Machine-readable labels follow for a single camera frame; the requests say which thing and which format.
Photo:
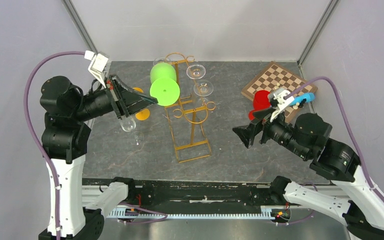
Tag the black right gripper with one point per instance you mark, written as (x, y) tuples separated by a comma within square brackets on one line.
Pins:
[(246, 132)]

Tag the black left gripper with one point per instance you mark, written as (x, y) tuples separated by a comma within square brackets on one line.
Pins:
[(124, 99)]

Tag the orange wine glass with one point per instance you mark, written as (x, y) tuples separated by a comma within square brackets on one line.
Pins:
[(143, 114)]

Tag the clear wine glass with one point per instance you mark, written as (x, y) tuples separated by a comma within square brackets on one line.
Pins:
[(196, 71), (129, 125), (162, 59), (203, 88)]

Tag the red wine glass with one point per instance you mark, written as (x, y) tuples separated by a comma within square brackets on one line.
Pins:
[(260, 102)]

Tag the green wine glass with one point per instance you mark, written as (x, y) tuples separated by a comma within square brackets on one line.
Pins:
[(164, 86)]

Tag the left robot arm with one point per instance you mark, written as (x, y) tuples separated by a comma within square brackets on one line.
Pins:
[(65, 143)]

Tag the white chess pawn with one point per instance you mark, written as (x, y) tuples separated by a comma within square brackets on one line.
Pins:
[(297, 105)]

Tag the black chess piece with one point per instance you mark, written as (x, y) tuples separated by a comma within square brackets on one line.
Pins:
[(301, 105)]

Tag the wooden chessboard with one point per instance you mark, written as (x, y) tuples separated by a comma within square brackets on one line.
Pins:
[(268, 78)]

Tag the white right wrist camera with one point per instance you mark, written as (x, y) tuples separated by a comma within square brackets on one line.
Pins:
[(280, 99)]

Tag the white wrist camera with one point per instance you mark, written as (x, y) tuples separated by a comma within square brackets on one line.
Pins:
[(98, 62), (280, 99)]

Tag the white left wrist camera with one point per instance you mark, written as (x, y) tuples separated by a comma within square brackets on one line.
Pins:
[(98, 62)]

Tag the gold wire glass rack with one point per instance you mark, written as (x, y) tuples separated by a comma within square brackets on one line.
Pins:
[(187, 115)]

